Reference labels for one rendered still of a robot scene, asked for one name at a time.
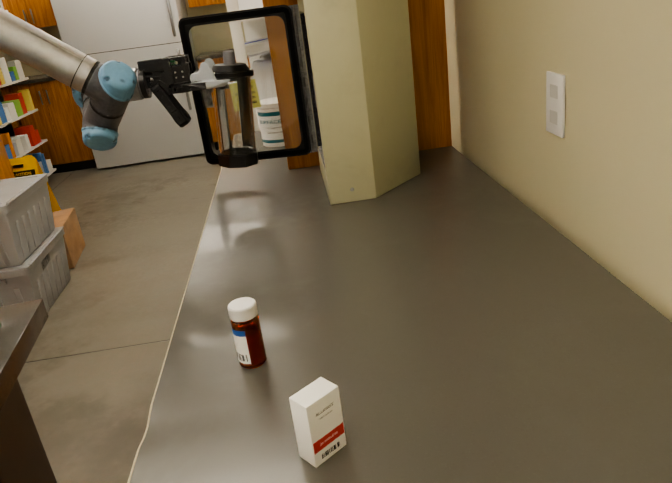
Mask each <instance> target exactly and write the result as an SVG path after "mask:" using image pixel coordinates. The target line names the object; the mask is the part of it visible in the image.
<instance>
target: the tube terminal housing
mask: <svg viewBox="0 0 672 483"><path fill-rule="evenodd" d="M297 3H298V8H299V16H300V14H301V13H304V15H305V22H306V29H307V37H308V44H309V51H310V59H311V66H312V74H313V78H314V85H315V93H316V100H317V108H318V110H317V111H318V118H319V126H320V133H321V141H322V148H323V156H324V163H325V168H324V165H323V162H322V158H321V155H320V152H319V149H318V156H319V163H320V170H321V173H322V177H323V180H324V183H325V187H326V190H327V194H328V197H329V201H330V204H331V205H333V204H339V203H346V202H353V201H359V200H366V199H373V198H377V197H379V196H381V195H383V194H384V193H386V192H388V191H390V190H392V189H393V188H395V187H397V186H399V185H401V184H402V183H404V182H406V181H408V180H410V179H412V178H413V177H415V176H417V175H419V174H420V160H419V146H418V133H417V119H416V106H415V92H414V79H413V65H412V51H411V38H410V24H409V11H408V0H297Z"/></svg>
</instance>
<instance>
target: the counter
mask: <svg viewBox="0 0 672 483"><path fill-rule="evenodd" d="M419 160H420V174H419V175H417V176H415V177H413V178H412V179H410V180H408V181H406V182H404V183H402V184H401V185H399V186H397V187H395V188H393V189H392V190H390V191H388V192H386V193H384V194H383V195H381V196H379V197H377V198H373V199H366V200H359V201H353V202H346V203H339V204H333V205H331V204H330V201H329V197H328V194H327V190H326V187H325V183H324V180H323V177H322V173H321V170H320V165H317V166H311V167H304V168H297V169H290V170H289V168H288V161H287V157H283V158H274V159H264V160H258V163H257V164H256V165H252V166H249V167H244V168H226V167H221V170H220V174H219V177H218V181H217V184H216V187H215V191H214V194H213V197H212V201H211V204H210V207H209V211H208V214H207V217H206V221H205V224H204V228H203V231H202V234H201V238H200V241H199V244H198V248H197V251H196V254H195V258H194V261H193V264H192V268H191V271H190V274H189V278H188V281H187V285H186V288H185V291H184V295H183V298H182V301H181V305H180V308H179V311H178V315H177V318H176V321H175V325H174V328H173V331H172V335H171V338H170V342H169V345H168V348H167V352H166V355H165V358H164V362H163V365H162V368H161V372H160V375H159V378H158V382H157V385H156V388H155V392H154V395H153V398H152V402H151V405H150V410H149V416H148V421H147V427H146V430H145V433H144V436H143V439H142V441H141V443H140V445H139V447H138V449H137V452H136V455H135V459H134V462H133V465H132V469H131V472H130V476H129V479H128V482H127V483H672V322H671V321H670V320H669V319H667V318H666V317H665V316H664V315H662V314H661V313H660V312H659V311H657V310H656V309H655V308H654V307H652V306H651V305H650V304H649V303H647V302H646V301H645V300H644V299H642V298H641V297H640V296H639V295H637V294H636V293H635V292H634V291H632V290H631V289H630V288H629V287H627V286H626V285H625V284H624V283H622V282H621V281H620V280H619V279H617V278H616V277H615V276H614V275H612V274H611V273H610V272H609V271H607V270H606V269H605V268H604V267H602V266H601V265H600V264H599V263H597V262H596V261H595V260H594V259H592V258H591V257H590V256H589V255H587V254H586V253H585V252H584V251H582V250H581V249H580V248H579V247H577V246H576V245H575V244H574V243H572V242H571V241H570V240H569V239H567V238H566V237H565V236H564V235H562V234H561V233H560V232H559V231H557V230H556V229H555V228H554V227H552V226H551V225H550V224H549V223H547V222H546V221H545V220H544V219H542V218H541V217H540V216H539V215H537V214H536V213H535V212H534V211H532V210H531V209H530V208H529V207H528V206H526V205H525V204H524V203H523V202H521V201H520V200H519V199H518V198H516V197H515V196H514V195H513V194H511V193H510V192H509V191H508V190H506V189H505V188H504V187H503V186H501V185H500V184H499V183H498V182H496V181H495V180H494V179H493V178H491V177H490V176H489V175H488V174H486V173H485V172H484V171H483V170H481V169H480V168H479V167H478V166H476V165H475V164H474V163H473V162H471V161H470V160H469V159H468V158H466V157H465V156H464V155H463V154H461V153H460V152H459V151H458V150H456V149H455V148H454V147H453V146H447V147H440V148H433V149H427V150H420V151H419ZM242 297H250V298H253V299H254V300H255V301H256V305H257V310H258V316H259V321H260V326H261V331H262V336H263V341H264V346H265V351H266V357H267V359H266V361H265V363H264V364H263V365H261V366H260V367H257V368H254V369H246V368H243V367H242V366H241V365H240V363H239V360H238V355H237V350H236V346H235V341H234V336H233V332H232V327H231V319H230V317H229V312H228V305H229V303H230V302H231V301H233V300H235V299H238V298H242ZM320 377H322V378H324V379H326V380H328V381H330V382H332V383H333V384H335V385H337V386H338V389H339V396H340V403H341V409H342V416H343V423H344V430H345V437H346V445H345V446H344V447H343V448H341V449H340V450H339V451H337V452H336V453H335V454H334V455H332V456H331V457H330V458H328V459H327V460H326V461H325V462H323V463H322V464H321V465H319V466H318V467H317V468H316V467H314V466H313V465H311V464H310V463H309V462H307V461H306V460H304V459H303V458H302V457H300V455H299V450H298V444H297V439H296V434H295V428H294V423H293V417H292V412H291V406H290V401H289V397H291V396H292V395H294V394H295V393H297V392H298V391H300V390H301V389H303V388H304V387H306V386H307V385H309V384H310V383H312V382H314V381H315V380H317V379H318V378H320Z"/></svg>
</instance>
